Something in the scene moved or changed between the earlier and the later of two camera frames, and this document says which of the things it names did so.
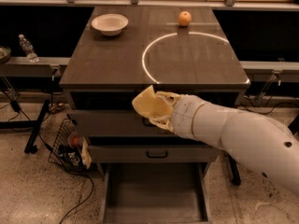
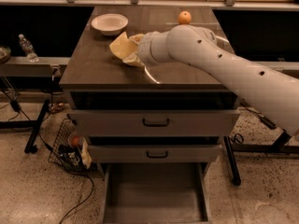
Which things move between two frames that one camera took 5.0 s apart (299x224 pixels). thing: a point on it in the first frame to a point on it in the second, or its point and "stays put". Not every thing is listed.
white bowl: (109, 24) stays put
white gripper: (184, 117) to (145, 51)
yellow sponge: (150, 105) to (123, 47)
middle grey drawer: (154, 153) stays put
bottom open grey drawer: (155, 193) stays put
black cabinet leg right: (234, 170) stays put
